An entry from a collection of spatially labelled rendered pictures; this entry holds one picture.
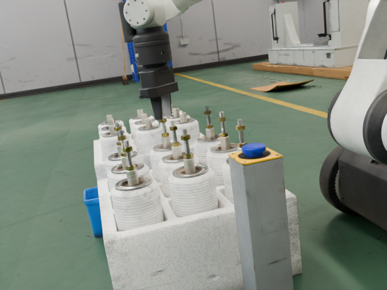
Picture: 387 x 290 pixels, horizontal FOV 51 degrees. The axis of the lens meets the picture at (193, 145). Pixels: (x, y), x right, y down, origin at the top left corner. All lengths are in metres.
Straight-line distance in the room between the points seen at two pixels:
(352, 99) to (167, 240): 0.43
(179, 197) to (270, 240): 0.21
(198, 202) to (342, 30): 3.44
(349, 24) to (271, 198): 3.55
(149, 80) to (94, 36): 6.11
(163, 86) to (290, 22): 4.43
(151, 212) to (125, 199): 0.06
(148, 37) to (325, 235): 0.65
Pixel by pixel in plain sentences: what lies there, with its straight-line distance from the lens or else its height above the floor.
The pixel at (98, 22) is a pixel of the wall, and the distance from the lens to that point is 7.11.
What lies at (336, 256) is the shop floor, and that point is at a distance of 1.01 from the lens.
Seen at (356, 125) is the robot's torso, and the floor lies 0.33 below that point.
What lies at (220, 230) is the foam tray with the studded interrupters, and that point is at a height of 0.15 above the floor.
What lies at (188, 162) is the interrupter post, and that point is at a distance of 0.83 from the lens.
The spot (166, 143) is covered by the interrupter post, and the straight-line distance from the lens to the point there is 1.05.
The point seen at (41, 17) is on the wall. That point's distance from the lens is 7.17.
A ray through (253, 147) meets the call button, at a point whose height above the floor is 0.33.
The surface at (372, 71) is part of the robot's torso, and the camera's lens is 0.80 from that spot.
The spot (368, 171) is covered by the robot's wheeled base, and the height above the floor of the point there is 0.18.
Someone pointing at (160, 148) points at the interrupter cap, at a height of 0.25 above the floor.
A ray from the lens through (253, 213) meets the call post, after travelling 0.68.
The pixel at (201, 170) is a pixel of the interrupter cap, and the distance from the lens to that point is 0.84.
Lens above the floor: 0.51
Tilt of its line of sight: 14 degrees down
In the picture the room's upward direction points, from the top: 8 degrees counter-clockwise
